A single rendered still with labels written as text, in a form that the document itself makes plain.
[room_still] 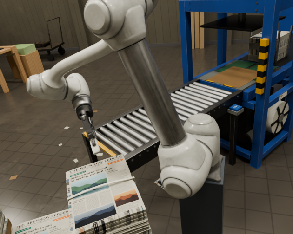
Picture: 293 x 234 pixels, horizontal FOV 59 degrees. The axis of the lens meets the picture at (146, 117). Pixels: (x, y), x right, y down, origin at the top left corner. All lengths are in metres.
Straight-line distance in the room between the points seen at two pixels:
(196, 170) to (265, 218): 1.54
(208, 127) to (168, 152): 0.23
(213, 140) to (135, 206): 0.40
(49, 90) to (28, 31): 8.16
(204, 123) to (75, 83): 0.63
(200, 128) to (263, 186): 1.68
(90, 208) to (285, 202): 1.85
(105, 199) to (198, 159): 0.41
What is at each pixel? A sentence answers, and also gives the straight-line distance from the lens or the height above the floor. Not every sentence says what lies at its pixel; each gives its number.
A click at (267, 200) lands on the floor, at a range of 2.55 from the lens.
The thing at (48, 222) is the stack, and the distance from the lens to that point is 1.45.
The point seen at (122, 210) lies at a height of 1.06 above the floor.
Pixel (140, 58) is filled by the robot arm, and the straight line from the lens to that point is 0.82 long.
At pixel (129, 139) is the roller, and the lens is 1.88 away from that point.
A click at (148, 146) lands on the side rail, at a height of 0.80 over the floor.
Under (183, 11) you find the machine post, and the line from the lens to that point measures 2.72.
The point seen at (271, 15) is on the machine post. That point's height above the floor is 1.44.
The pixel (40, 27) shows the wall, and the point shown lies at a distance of 9.00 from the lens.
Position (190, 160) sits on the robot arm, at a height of 1.24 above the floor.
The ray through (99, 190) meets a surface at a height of 1.06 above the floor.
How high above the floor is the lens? 1.83
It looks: 29 degrees down
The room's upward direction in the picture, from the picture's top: 8 degrees counter-clockwise
